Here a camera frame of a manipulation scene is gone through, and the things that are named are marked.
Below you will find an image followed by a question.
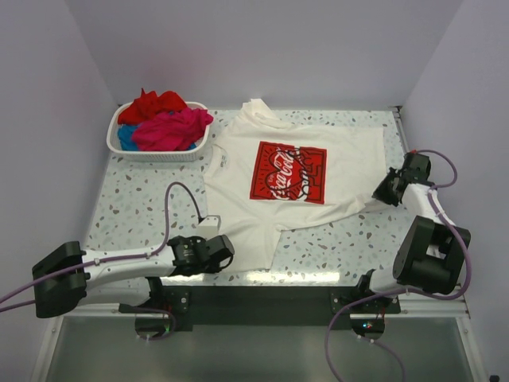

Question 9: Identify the red t shirt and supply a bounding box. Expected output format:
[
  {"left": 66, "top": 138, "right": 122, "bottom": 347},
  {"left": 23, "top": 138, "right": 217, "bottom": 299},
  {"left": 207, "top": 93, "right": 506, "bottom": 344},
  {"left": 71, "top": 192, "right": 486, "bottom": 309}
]
[{"left": 117, "top": 89, "right": 187, "bottom": 125}]

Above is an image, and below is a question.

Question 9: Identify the white plastic laundry basket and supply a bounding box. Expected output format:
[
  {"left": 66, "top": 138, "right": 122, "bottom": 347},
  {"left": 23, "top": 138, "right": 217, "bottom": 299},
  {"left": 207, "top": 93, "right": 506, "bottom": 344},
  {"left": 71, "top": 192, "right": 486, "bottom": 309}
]
[{"left": 106, "top": 102, "right": 212, "bottom": 162}]

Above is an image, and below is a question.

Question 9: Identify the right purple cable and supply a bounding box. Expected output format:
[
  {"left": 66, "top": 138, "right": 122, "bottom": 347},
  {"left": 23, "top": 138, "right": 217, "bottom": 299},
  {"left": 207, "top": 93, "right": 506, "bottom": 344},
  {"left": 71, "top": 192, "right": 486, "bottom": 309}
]
[{"left": 324, "top": 149, "right": 474, "bottom": 382}]

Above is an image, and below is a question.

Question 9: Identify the white t shirt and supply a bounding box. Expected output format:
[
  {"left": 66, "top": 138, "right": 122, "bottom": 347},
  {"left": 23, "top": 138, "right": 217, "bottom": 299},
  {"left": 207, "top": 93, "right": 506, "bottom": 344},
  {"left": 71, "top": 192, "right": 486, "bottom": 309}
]
[{"left": 204, "top": 99, "right": 387, "bottom": 272}]

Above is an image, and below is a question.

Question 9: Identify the purple cable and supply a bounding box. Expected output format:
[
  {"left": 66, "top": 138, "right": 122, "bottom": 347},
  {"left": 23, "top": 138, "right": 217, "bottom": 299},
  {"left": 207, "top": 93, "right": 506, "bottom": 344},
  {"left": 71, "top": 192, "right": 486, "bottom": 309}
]
[
  {"left": 324, "top": 149, "right": 474, "bottom": 382},
  {"left": 0, "top": 181, "right": 206, "bottom": 314}
]

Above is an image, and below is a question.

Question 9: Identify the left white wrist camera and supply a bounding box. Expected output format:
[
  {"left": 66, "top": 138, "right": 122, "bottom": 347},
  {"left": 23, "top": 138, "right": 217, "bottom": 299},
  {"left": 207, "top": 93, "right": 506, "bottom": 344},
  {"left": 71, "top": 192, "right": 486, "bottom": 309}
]
[{"left": 196, "top": 215, "right": 221, "bottom": 240}]

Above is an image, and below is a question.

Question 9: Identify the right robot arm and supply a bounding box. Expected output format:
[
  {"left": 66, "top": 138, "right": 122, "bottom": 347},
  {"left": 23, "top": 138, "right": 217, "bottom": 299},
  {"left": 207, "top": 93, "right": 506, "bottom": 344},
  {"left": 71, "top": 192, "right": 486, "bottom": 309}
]
[{"left": 352, "top": 150, "right": 472, "bottom": 313}]

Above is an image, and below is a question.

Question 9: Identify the blue t shirt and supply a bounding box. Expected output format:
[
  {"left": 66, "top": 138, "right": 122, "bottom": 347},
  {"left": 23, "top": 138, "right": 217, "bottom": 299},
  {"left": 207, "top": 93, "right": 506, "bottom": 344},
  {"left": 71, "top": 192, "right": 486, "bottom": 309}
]
[{"left": 117, "top": 124, "right": 140, "bottom": 152}]

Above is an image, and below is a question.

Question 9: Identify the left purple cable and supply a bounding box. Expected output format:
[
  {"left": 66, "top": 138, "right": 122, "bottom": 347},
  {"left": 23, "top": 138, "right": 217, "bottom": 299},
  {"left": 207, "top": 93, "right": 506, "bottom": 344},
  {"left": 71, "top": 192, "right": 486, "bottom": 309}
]
[{"left": 0, "top": 181, "right": 206, "bottom": 314}]

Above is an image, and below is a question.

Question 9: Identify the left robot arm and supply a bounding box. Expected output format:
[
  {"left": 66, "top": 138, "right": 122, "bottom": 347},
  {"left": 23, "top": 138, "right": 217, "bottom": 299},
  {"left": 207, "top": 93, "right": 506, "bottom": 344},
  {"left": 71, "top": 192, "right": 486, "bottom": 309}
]
[{"left": 32, "top": 235, "right": 235, "bottom": 318}]

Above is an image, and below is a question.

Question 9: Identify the magenta t shirt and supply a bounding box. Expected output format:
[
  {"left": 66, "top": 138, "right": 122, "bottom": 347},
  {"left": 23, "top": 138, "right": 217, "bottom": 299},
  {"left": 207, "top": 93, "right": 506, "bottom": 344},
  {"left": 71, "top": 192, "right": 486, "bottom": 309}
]
[{"left": 131, "top": 107, "right": 213, "bottom": 152}]

